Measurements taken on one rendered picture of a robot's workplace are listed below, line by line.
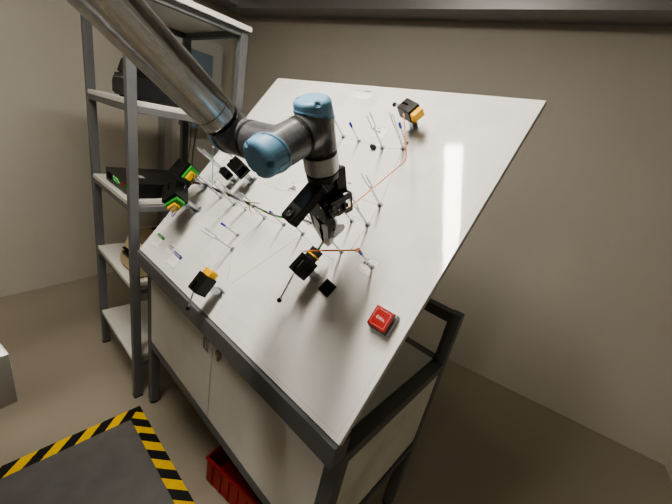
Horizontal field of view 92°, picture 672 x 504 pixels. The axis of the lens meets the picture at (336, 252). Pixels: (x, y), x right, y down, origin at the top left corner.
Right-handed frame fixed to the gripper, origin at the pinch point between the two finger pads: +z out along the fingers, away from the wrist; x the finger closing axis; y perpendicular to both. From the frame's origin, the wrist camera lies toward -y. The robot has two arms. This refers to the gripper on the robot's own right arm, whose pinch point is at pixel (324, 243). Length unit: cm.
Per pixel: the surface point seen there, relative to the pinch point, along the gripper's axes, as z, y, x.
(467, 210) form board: -3.3, 32.1, -18.8
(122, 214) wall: 93, -50, 239
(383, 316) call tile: 8.2, -0.6, -22.1
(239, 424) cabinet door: 55, -42, 2
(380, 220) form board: 2.8, 19.0, -0.7
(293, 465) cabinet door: 46, -34, -22
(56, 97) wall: 1, -43, 240
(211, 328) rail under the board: 27.6, -33.9, 19.7
